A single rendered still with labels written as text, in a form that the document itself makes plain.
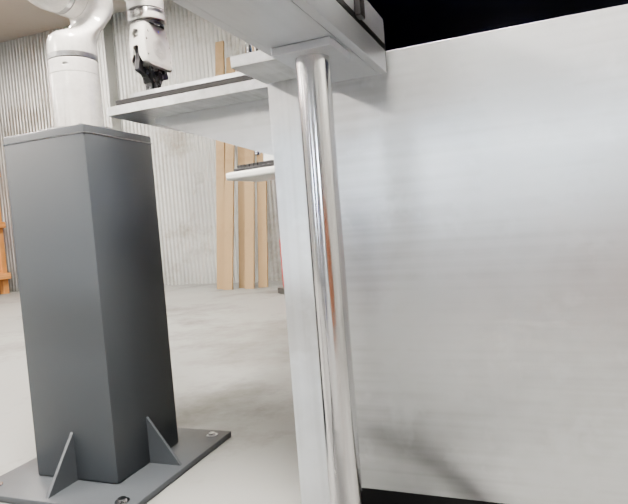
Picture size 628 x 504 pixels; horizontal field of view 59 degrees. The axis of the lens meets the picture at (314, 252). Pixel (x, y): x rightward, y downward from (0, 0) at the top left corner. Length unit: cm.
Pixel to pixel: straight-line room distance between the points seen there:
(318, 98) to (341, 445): 50
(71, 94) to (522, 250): 111
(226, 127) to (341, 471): 75
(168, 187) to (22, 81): 259
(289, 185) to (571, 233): 49
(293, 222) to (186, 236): 559
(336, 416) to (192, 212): 581
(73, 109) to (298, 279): 75
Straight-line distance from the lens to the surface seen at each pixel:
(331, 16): 77
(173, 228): 672
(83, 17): 165
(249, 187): 568
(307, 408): 111
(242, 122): 123
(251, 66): 98
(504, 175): 97
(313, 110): 81
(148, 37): 139
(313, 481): 117
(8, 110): 849
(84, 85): 154
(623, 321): 99
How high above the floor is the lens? 59
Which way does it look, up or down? 3 degrees down
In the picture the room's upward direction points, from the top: 4 degrees counter-clockwise
